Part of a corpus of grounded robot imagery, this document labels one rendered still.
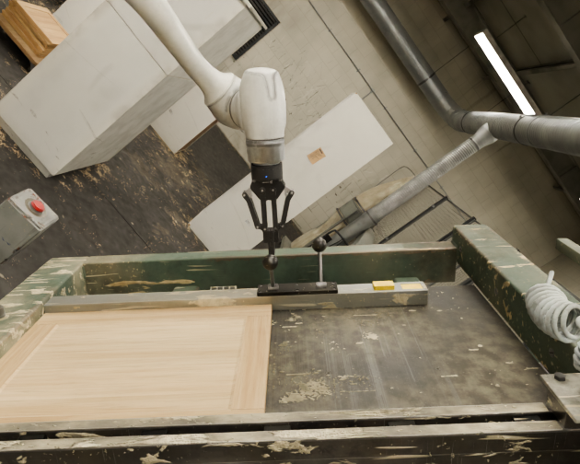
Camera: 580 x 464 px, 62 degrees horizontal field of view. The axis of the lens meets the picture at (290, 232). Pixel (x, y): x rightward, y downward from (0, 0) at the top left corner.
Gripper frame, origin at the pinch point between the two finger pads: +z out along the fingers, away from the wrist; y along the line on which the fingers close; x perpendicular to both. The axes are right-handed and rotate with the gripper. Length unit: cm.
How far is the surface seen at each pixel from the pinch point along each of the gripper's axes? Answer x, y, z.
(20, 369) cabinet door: 30, 51, 14
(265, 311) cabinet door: 10.7, 1.7, 13.6
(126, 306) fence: 7.0, 36.3, 12.7
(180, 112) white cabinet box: -465, 124, 7
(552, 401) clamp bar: 54, -43, 7
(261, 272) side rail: -17.1, 4.6, 15.9
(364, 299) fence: 6.9, -22.4, 13.5
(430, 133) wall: -761, -253, 90
